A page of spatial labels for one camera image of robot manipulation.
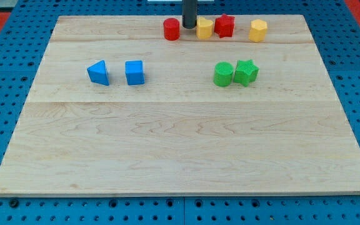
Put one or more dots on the blue triangle block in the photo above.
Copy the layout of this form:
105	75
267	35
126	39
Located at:
98	73

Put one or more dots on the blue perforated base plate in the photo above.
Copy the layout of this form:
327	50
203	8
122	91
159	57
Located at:
23	40

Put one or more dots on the blue cube block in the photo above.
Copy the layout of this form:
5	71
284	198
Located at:
134	72

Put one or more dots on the yellow heart block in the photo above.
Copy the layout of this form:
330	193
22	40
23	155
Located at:
204	28

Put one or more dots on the red star block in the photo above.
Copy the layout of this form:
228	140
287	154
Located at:
224	26

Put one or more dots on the light wooden board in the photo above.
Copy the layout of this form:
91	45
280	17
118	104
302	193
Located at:
179	134

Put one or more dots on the green cylinder block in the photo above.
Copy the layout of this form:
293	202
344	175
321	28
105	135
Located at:
223	73

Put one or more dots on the green star block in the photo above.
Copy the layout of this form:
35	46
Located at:
245	73

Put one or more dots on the yellow hexagon block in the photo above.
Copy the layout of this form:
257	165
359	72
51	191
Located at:
258	30

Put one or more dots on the red cylinder block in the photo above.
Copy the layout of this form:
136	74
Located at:
171	29

